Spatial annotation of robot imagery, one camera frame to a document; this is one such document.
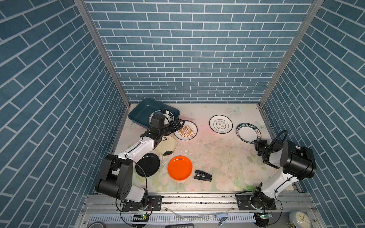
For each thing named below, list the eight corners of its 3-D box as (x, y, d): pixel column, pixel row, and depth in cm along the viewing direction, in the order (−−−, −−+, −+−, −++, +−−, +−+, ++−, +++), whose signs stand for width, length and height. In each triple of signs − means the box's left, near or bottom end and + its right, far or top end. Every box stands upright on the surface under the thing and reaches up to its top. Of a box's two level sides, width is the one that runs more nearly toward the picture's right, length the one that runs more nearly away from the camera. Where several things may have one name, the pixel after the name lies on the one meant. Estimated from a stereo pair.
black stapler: (193, 178, 84) (193, 176, 82) (195, 170, 87) (195, 169, 85) (210, 182, 83) (211, 180, 81) (211, 174, 86) (212, 173, 84)
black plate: (134, 167, 88) (132, 166, 85) (151, 152, 95) (151, 150, 92) (146, 181, 83) (144, 180, 80) (164, 164, 89) (163, 162, 87)
